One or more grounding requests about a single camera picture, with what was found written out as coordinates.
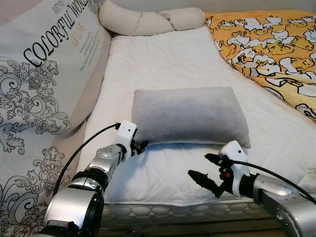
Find grey plush pillow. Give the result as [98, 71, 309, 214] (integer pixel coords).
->
[131, 87, 251, 149]

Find yellow cartoon egg blanket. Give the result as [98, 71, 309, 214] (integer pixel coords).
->
[205, 11, 316, 121]

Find quilted beige mattress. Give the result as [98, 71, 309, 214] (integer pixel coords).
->
[96, 197, 277, 225]

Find white quilted mattress pad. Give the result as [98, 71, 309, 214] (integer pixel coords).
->
[78, 25, 316, 207]

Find white ornament print headboard cushion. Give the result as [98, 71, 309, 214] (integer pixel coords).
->
[0, 0, 113, 237]

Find beige rolled bolster pillow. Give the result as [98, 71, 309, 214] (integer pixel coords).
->
[98, 0, 206, 37]

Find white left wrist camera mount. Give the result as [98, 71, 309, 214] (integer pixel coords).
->
[117, 120, 138, 159]

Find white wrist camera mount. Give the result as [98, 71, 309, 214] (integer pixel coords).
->
[219, 141, 251, 197]
[117, 120, 138, 159]

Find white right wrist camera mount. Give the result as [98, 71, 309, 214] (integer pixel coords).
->
[219, 141, 251, 197]

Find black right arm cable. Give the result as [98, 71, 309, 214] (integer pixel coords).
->
[228, 159, 316, 203]

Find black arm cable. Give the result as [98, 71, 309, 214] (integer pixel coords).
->
[52, 123, 121, 196]
[228, 159, 316, 203]

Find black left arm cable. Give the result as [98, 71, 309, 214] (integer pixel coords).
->
[52, 123, 121, 196]

